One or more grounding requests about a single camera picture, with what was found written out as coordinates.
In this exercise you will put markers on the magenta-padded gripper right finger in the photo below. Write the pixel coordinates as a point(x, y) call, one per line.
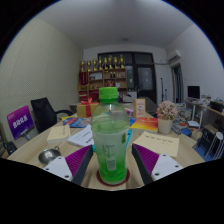
point(148, 160)

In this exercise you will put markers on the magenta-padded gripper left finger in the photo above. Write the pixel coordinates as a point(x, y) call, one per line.
point(76, 160)

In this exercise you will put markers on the green drink bottle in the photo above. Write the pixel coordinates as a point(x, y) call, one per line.
point(110, 140)

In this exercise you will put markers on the large yellow envelope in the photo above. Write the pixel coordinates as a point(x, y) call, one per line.
point(158, 143)

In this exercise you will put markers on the white printed paper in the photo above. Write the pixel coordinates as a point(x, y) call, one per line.
point(81, 136)

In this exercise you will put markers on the small steel cup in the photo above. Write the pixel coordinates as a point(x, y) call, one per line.
point(48, 156)

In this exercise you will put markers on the flat round red coaster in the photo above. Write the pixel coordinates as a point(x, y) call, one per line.
point(98, 177)

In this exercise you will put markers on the teal book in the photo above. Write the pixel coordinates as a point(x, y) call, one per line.
point(129, 136)

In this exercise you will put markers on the small yellow envelope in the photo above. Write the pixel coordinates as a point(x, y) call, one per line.
point(59, 133)

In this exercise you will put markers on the orange book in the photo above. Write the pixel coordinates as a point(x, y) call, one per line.
point(145, 124)

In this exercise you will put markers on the blue colourful book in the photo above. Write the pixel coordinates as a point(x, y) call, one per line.
point(76, 122)

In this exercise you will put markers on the pink flowers in white pot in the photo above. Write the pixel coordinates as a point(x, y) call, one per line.
point(166, 113)

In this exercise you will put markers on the yellow gift box red ribbon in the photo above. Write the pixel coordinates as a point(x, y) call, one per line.
point(83, 110)

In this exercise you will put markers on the orange standing card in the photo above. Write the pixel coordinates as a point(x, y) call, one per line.
point(140, 108)

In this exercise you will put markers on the stack of books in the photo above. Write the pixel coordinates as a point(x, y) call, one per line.
point(185, 118)

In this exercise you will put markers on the black office chair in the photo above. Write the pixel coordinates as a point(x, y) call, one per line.
point(45, 113)

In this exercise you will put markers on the purple sign board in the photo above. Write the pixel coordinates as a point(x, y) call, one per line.
point(20, 121)

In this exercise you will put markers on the white round stool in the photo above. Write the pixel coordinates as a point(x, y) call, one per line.
point(216, 143)

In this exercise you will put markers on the wooden side desk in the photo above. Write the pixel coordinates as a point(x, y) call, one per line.
point(208, 111)

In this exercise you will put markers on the black computer monitor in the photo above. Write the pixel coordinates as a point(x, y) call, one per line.
point(194, 92)

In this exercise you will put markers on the black framed glass door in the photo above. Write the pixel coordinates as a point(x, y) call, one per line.
point(145, 78)

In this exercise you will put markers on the wooden shelf unit with trophies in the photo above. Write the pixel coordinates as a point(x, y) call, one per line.
point(100, 76)

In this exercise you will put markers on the black bag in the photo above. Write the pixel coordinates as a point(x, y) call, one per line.
point(217, 106)

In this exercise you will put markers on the white air conditioner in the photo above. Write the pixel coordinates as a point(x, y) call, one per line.
point(174, 56)

